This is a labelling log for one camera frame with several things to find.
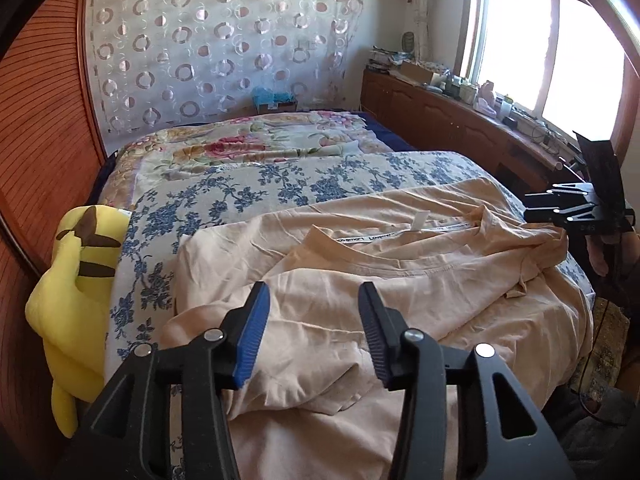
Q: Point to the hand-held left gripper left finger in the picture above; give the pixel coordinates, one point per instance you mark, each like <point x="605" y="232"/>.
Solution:
<point x="252" y="340"/>

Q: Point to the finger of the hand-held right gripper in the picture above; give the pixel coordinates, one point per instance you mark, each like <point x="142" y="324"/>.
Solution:
<point x="572" y="194"/>
<point x="560" y="211"/>

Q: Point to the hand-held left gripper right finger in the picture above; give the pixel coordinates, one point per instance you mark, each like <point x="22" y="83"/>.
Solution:
<point x="372" y="330"/>

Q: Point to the beige printed t-shirt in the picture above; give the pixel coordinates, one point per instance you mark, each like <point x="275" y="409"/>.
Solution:
<point x="400" y="250"/>

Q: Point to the person's right hand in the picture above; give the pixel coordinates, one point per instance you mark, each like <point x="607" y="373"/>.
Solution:
<point x="597" y="255"/>

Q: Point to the small black charger box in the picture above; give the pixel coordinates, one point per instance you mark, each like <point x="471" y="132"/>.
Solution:
<point x="511" y="121"/>

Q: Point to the white bottle green cap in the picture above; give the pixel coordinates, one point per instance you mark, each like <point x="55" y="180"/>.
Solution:
<point x="506" y="106"/>

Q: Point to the patterned floor rug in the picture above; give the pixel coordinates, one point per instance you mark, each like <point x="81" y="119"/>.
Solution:
<point x="607" y="340"/>

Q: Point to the wooden window cabinet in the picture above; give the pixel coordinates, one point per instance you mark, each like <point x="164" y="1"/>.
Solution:
<point x="440" y="110"/>

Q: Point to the window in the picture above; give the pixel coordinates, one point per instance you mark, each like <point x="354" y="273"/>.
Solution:
<point x="515" y="35"/>

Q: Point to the blue floral bed sheet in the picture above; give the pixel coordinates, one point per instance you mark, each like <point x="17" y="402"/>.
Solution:
<point x="300" y="180"/>

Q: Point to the navy blanket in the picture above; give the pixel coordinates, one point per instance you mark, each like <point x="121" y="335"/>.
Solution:
<point x="387" y="132"/>

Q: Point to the pink floral blanket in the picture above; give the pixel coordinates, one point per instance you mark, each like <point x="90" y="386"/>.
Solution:
<point x="225" y="147"/>

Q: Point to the yellow plush toy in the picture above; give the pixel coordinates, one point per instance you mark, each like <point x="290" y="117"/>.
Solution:
<point x="60" y="310"/>

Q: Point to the open cardboard box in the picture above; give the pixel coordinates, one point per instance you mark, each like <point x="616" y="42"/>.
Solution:
<point x="417" y="74"/>

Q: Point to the dark oval ornament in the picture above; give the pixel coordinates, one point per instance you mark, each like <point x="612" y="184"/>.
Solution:
<point x="408" y="42"/>

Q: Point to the pale patterned window curtain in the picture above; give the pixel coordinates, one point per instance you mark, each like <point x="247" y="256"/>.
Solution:
<point x="430" y="10"/>

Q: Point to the small cardboard box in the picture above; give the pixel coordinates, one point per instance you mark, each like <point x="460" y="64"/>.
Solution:
<point x="277" y="107"/>

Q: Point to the blue cloth bundle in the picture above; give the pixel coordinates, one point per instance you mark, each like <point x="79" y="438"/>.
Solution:
<point x="270" y="95"/>

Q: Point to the wooden slatted wardrobe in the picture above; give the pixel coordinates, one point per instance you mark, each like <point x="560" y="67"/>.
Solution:
<point x="40" y="135"/>

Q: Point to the sheer circle-pattern curtain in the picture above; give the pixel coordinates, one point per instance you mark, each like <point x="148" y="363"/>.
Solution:
<point x="225" y="35"/>

